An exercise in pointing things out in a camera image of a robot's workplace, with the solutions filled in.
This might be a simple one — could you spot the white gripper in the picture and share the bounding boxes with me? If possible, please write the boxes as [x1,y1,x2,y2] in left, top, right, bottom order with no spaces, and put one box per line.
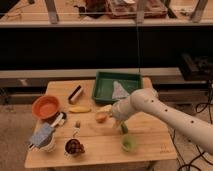
[97,99,133,122]

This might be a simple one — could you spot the dark purple grapes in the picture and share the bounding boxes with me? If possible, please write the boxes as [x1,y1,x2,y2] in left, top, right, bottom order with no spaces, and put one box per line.
[66,139,85,155]

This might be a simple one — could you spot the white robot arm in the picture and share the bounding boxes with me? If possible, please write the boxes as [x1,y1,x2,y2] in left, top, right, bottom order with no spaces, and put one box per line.
[106,88,213,155]

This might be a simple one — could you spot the grey cloth in tray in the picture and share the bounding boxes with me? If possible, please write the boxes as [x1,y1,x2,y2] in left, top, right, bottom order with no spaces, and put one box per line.
[112,81,129,100]

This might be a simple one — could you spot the green plastic tray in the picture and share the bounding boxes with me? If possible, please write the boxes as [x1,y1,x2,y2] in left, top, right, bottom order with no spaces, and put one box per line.
[92,71,143,104]

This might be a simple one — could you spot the yellow banana toy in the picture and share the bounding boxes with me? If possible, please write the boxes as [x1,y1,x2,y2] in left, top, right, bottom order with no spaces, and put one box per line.
[69,106,91,113]

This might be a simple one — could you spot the black white brush block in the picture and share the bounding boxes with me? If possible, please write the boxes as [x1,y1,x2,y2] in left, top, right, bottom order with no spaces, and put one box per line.
[68,85,83,104]

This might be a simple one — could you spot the small silver brown object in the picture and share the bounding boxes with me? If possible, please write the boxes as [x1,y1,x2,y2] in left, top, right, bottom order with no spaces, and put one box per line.
[74,121,81,135]

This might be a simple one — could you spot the green spoon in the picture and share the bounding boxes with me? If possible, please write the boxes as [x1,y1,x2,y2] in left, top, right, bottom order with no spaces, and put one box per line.
[120,123,136,152]

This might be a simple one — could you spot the wooden table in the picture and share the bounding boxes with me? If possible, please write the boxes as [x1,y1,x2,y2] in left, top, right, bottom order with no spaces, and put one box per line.
[25,80,177,168]

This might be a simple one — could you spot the silver metal cup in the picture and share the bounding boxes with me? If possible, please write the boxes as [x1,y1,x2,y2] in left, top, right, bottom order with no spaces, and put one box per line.
[63,138,86,158]

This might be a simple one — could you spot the orange bowl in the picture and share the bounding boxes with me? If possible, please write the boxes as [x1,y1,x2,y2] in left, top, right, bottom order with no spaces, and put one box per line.
[32,95,60,120]

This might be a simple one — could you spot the white cup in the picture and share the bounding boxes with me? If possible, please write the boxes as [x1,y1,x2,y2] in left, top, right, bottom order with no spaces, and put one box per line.
[40,136,56,152]

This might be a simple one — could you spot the black box on shelf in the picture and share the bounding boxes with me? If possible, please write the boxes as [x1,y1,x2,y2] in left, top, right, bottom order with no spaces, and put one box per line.
[178,53,213,81]

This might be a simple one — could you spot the white handled black spatula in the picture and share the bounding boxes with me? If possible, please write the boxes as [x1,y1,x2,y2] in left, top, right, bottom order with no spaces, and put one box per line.
[51,112,67,127]

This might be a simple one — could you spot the black floor cable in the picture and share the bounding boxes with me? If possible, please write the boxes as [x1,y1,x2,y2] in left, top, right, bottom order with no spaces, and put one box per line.
[169,79,213,171]

